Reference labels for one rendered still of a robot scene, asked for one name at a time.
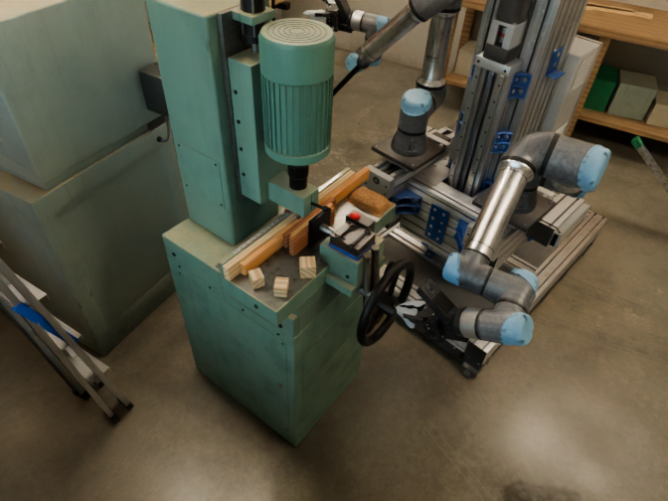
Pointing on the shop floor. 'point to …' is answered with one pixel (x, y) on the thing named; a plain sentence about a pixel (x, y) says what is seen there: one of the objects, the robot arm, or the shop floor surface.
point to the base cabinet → (270, 354)
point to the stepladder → (72, 357)
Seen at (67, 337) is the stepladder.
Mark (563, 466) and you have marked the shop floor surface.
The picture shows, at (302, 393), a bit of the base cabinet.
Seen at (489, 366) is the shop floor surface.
